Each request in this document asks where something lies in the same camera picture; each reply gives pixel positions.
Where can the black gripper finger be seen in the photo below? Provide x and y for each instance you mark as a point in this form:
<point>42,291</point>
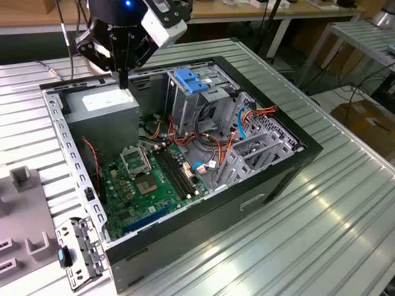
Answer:
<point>143,49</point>
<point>92,46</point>

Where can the silver metal disk bay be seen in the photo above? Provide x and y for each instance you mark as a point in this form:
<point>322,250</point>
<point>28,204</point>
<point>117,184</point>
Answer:
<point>234,168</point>

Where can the blue plastic drive latch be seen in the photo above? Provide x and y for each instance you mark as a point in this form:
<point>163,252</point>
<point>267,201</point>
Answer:
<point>191,81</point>

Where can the small brown desk box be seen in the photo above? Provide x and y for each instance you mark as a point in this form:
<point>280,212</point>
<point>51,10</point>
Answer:
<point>51,6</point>

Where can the silver optical drive cage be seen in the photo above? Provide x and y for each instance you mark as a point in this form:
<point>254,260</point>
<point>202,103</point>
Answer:
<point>182,105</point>

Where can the grey power supply unit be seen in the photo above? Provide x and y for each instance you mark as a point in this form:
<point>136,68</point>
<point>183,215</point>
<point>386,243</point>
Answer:
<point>102,129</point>

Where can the small white box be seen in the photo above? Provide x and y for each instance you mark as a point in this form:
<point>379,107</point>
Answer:
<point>259,3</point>

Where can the black RAM slot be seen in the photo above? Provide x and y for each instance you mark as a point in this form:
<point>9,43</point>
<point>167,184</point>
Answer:
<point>174,175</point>
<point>181,175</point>
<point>184,175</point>
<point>177,175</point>

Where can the CPU socket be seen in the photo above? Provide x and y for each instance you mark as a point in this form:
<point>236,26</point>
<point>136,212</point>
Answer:
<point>147,185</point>

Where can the small black case latch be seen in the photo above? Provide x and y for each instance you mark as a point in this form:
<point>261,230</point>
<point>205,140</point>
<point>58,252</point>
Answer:
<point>89,194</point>

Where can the green motherboard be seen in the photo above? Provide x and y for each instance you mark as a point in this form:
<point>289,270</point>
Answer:
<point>160,197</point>

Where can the blue expansion slot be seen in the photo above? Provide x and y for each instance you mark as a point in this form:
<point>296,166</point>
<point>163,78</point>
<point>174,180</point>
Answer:
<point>145,219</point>

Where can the grey parts rack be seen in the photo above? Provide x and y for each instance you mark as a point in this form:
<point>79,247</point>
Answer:
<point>27,216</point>

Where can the pale pink flat object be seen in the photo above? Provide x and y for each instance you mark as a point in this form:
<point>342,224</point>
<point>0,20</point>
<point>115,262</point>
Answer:
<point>321,3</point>

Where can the long wooden desk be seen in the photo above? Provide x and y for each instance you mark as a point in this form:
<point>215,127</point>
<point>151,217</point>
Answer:
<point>324,13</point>

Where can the black open PC case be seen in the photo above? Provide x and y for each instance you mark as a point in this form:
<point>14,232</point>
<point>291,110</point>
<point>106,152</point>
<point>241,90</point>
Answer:
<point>185,234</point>

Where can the brown cardboard carton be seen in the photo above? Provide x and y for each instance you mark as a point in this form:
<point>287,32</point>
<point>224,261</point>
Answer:
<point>348,61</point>

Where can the small black device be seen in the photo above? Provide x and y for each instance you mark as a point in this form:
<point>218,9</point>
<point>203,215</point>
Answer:
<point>347,3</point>

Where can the black clip blue tab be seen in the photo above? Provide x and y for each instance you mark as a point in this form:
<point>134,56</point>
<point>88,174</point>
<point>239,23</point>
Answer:
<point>61,256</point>

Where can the metal slat side table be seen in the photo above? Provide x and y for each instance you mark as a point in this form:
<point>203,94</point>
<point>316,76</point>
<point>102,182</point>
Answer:
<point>364,37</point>

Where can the brown cardboard floor box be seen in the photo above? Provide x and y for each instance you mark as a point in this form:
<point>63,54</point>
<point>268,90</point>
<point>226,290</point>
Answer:
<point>355,120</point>

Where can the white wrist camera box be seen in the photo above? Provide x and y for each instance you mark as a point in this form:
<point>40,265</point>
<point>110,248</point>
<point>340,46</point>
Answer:
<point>165,27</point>

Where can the silver expansion bracket retainer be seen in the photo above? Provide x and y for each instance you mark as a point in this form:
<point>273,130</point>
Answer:
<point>89,246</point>

